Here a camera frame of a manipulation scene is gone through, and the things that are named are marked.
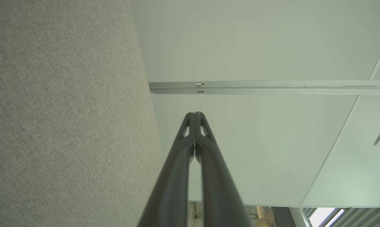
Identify aluminium ceiling rail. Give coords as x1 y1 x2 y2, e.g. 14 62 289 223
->
149 80 380 96

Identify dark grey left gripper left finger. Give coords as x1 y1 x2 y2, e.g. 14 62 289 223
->
137 112 196 227

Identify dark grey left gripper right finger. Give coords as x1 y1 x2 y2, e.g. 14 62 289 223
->
195 112 252 227

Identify window blinds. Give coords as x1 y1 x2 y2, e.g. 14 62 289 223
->
300 207 380 227

